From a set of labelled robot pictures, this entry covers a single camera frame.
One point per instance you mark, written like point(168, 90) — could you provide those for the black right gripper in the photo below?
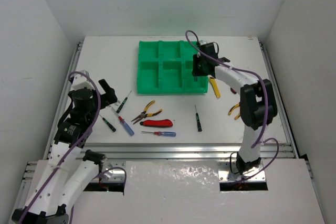
point(197, 72)

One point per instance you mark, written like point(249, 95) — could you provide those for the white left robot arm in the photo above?
point(56, 193)

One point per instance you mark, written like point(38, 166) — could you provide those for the aluminium front rail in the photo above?
point(118, 154)

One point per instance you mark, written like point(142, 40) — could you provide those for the green six-compartment bin tray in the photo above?
point(165, 68)

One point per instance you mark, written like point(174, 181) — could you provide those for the yellow handle needle-nose pliers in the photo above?
point(144, 114)

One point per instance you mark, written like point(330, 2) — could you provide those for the red black box cutter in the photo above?
point(233, 91)

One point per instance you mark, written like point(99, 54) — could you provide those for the yellow black utility knife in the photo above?
point(213, 83)

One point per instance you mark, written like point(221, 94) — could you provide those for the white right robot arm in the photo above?
point(257, 101)

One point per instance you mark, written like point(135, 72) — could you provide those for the blue red handle screwdriver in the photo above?
point(123, 123)

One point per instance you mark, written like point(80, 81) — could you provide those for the red black utility knife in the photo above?
point(157, 123)

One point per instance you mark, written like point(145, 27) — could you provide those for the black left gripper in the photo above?
point(105, 97)

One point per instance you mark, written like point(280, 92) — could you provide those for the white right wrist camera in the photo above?
point(201, 42)

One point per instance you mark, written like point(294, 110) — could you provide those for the small blue red screwdriver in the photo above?
point(160, 133)

